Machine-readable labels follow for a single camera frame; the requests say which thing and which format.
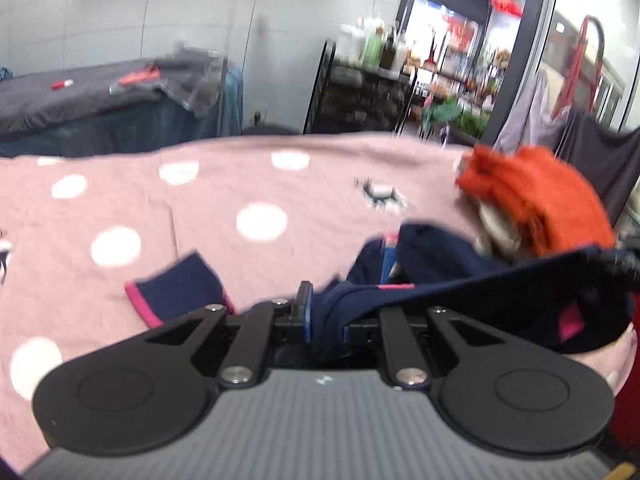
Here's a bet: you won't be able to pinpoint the navy cartoon print sweatshirt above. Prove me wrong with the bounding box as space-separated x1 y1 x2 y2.
125 222 636 361

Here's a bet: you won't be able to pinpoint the black shelf rack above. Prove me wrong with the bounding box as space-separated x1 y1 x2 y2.
303 39 419 137

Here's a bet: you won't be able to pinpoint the green plants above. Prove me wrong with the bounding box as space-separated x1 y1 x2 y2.
419 96 492 142

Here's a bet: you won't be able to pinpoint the row of bottles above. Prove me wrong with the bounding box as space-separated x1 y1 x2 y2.
340 16 417 75

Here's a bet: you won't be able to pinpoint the red hanging cloth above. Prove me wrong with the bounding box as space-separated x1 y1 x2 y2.
551 15 607 117

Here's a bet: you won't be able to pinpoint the orange knit sweater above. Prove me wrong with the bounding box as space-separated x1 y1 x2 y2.
455 145 617 261

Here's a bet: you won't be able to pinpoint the small red cloth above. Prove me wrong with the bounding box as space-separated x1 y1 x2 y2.
118 65 160 87

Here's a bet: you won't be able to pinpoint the pink polka dot blanket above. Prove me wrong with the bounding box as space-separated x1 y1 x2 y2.
0 132 640 476

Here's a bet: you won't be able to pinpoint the dark grey hanging cloth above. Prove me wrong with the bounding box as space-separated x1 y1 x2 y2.
554 109 640 213

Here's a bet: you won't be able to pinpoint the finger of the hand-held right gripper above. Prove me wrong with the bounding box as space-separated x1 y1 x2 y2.
594 247 640 287

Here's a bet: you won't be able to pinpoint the dark grey massage bed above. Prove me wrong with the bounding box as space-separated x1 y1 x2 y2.
0 54 246 158

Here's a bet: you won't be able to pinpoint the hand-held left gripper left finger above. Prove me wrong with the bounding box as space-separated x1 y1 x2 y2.
144 280 316 389

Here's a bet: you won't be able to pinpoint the red hanging decoration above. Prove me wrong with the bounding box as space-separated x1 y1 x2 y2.
491 0 525 19

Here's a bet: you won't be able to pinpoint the beige cloth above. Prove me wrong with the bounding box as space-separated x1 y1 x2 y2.
472 200 526 262

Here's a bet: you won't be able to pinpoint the light grey hanging garment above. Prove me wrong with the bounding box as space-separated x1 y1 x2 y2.
492 67 572 157

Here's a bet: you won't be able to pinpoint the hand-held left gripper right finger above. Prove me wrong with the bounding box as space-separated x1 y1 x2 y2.
344 305 501 391

